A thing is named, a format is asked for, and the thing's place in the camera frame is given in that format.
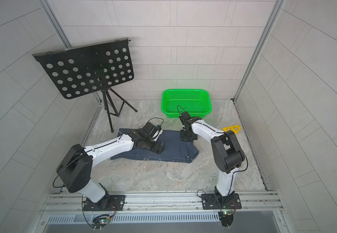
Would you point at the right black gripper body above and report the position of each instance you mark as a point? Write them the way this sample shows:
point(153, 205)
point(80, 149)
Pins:
point(185, 135)

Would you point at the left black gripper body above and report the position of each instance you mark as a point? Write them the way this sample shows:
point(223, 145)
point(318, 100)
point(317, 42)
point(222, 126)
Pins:
point(154, 146)

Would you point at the dark blue pillowcase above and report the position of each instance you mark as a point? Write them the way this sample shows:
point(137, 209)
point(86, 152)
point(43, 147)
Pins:
point(175, 150)

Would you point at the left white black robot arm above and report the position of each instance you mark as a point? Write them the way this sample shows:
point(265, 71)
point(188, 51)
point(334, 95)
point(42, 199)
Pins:
point(77, 165)

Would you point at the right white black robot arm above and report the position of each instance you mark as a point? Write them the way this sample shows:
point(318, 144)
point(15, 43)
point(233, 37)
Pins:
point(227, 152)

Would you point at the green plastic basket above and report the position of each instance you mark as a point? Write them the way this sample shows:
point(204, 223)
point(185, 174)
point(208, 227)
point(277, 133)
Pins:
point(196, 102)

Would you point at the yellow plastic triangle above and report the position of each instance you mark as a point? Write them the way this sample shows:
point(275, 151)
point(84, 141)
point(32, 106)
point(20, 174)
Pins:
point(235, 129)

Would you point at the black perforated music stand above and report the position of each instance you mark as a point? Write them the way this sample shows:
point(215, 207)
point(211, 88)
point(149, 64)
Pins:
point(91, 68)

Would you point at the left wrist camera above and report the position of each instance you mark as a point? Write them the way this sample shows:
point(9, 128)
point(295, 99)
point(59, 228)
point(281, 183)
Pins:
point(157, 134)

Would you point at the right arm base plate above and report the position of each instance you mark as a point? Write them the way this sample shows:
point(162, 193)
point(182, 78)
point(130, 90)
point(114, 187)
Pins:
point(213, 202)

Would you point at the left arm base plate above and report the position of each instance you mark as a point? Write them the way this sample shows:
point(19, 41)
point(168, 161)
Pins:
point(107, 203)

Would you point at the right circuit board with wires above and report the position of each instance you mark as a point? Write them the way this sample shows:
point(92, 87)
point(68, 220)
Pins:
point(226, 217)

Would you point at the circuit board with wires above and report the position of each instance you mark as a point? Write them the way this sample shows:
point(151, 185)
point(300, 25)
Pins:
point(101, 221)
point(226, 217)

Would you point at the left circuit board with wires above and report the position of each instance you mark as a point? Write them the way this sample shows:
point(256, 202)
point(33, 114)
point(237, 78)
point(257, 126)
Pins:
point(101, 221)

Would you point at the aluminium rail frame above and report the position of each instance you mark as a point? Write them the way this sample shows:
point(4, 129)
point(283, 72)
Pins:
point(158, 207)

